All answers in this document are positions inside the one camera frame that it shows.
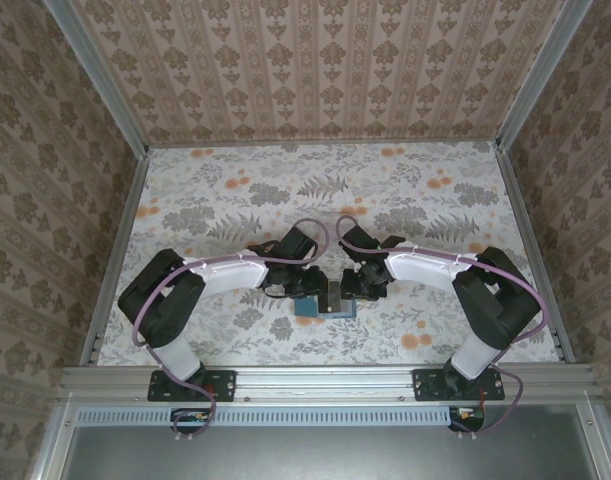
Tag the dark green plastic card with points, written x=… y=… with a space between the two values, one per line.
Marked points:
x=335 y=292

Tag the teal card holder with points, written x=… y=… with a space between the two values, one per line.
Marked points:
x=305 y=307

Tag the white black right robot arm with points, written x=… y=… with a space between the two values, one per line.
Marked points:
x=420 y=265

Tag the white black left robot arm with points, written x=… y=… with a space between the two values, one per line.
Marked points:
x=225 y=272

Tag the grey metal panel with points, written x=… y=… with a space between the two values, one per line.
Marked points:
x=310 y=455

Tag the black wiring connector box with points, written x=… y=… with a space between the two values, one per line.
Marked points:
x=465 y=417
x=190 y=417

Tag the long aluminium base rail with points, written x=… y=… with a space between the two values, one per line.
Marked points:
x=325 y=380

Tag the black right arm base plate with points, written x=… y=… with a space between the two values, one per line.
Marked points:
x=425 y=387

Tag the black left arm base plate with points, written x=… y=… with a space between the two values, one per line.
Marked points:
x=225 y=387

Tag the aluminium side rail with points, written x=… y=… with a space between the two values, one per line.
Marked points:
x=522 y=210
x=130 y=210

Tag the aluminium frame post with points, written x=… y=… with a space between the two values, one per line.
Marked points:
x=105 y=85
x=542 y=75

